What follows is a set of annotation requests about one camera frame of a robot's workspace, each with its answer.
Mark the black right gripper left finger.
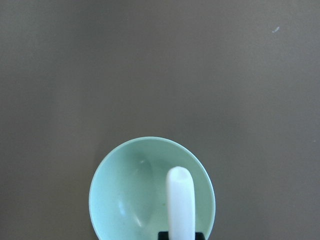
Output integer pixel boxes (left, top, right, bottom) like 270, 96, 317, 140
157, 231, 170, 240

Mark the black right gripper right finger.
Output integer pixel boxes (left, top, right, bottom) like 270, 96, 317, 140
194, 232, 206, 240

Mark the mint green bowl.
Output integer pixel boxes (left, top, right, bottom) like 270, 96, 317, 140
88, 136, 216, 240

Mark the white ceramic spoon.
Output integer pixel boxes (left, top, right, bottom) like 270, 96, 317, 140
166, 166, 196, 240

